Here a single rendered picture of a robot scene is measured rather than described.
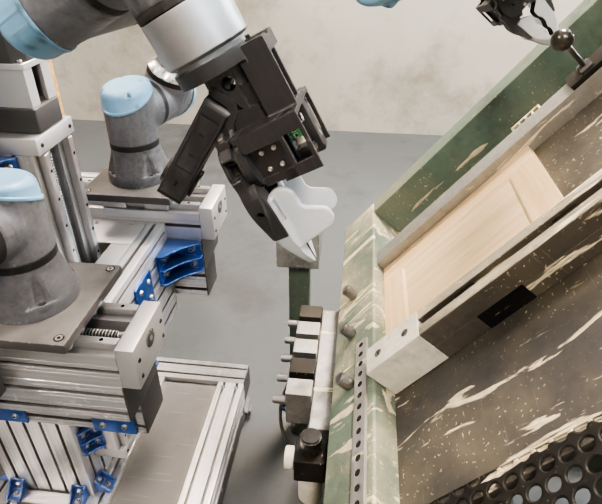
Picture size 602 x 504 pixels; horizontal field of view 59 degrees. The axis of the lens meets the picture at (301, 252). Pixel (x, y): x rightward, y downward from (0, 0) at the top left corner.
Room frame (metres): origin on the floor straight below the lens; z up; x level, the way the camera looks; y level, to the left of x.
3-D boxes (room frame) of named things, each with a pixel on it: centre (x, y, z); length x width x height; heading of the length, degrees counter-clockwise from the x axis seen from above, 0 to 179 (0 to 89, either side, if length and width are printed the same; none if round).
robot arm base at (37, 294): (0.73, 0.46, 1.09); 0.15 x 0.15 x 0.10
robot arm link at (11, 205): (0.72, 0.47, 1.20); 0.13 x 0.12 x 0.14; 160
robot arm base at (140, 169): (1.22, 0.40, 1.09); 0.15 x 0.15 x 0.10
